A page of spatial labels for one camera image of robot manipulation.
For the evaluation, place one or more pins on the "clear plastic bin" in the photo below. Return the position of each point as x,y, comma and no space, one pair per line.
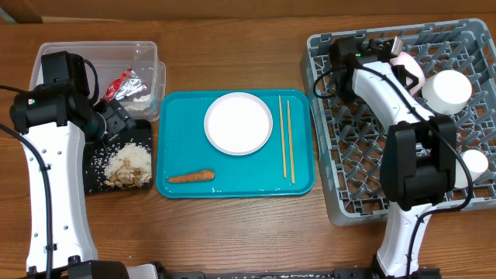
112,58

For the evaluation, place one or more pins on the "orange carrot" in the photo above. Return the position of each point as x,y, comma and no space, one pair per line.
200,176

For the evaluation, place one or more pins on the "large white bowl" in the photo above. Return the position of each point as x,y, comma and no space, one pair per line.
447,92

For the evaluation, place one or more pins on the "white rice pile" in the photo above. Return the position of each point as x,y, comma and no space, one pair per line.
138,156

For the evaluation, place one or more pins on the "pink plate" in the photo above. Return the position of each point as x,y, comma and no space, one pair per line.
238,123

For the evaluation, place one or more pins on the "peanut shells pile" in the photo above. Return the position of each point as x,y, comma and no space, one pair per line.
126,176

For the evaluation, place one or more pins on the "grey dishwasher rack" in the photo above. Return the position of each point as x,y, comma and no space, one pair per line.
351,139

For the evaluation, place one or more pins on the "cardboard box wall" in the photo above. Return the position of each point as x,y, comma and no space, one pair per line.
31,11

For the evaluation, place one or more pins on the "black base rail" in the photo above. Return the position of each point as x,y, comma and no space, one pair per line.
105,269

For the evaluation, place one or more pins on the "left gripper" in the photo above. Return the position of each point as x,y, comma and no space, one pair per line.
118,119

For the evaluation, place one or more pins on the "red foil snack wrapper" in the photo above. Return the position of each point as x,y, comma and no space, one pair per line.
127,84

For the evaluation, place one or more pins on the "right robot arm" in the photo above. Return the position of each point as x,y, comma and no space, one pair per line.
419,160

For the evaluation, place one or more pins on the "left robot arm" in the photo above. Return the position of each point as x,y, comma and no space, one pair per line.
54,122

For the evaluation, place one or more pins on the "small white cup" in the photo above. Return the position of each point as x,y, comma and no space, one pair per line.
476,163

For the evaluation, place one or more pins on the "black plastic tray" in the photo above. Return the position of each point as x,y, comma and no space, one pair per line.
97,154

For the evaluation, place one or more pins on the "teal plastic serving tray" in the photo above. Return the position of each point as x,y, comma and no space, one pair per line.
183,148

